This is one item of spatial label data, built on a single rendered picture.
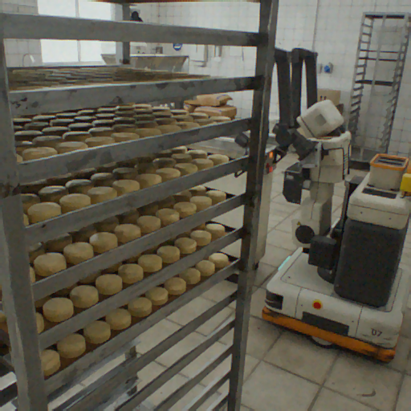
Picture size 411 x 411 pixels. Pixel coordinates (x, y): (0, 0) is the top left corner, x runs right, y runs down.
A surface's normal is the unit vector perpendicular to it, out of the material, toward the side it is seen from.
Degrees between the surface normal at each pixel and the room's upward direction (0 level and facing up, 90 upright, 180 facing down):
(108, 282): 0
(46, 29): 90
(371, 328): 90
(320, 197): 90
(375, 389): 0
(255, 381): 0
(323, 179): 90
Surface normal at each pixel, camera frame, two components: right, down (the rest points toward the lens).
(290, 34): -0.54, 0.29
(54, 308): 0.04, -0.93
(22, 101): 0.79, 0.25
